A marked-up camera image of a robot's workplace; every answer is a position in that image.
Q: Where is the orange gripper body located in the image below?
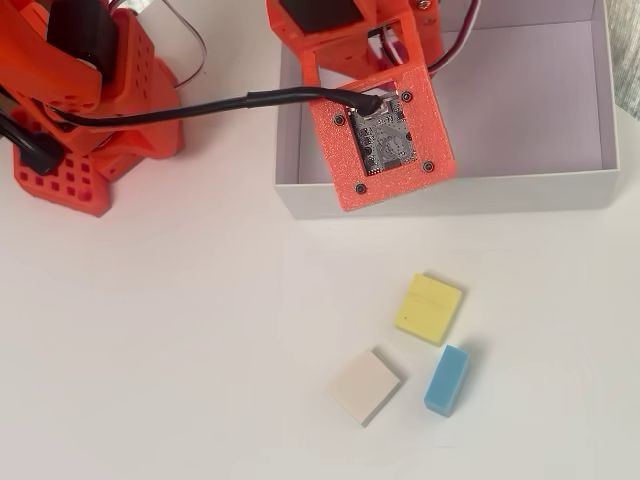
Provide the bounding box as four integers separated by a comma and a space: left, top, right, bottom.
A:
264, 0, 446, 90

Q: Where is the orange robot arm with base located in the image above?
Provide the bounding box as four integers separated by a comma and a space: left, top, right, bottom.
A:
0, 0, 184, 219

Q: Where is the white cardboard bin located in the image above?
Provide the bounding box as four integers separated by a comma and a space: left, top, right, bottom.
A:
273, 0, 621, 221

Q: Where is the yellow foam cuboid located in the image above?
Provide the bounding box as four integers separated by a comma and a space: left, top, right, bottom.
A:
393, 272, 464, 347

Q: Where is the blue foam cuboid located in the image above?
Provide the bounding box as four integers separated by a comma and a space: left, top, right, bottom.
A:
423, 343, 471, 419

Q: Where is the white foam cuboid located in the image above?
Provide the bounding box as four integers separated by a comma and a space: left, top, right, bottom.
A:
327, 348, 404, 429

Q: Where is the grey woven rug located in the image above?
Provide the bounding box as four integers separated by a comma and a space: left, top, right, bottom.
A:
607, 0, 640, 121

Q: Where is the black power plug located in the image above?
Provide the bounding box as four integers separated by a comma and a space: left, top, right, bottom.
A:
0, 84, 66, 176

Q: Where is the white gripper servo wire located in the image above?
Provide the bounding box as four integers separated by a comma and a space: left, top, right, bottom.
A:
424, 0, 484, 77

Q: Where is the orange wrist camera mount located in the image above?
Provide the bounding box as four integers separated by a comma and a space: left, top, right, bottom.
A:
305, 63, 459, 214

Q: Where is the long white servo cable loop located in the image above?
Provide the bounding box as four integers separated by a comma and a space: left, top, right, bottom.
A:
162, 0, 208, 92

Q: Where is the thick black camera cable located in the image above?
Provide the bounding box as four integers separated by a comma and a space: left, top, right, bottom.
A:
47, 85, 384, 129

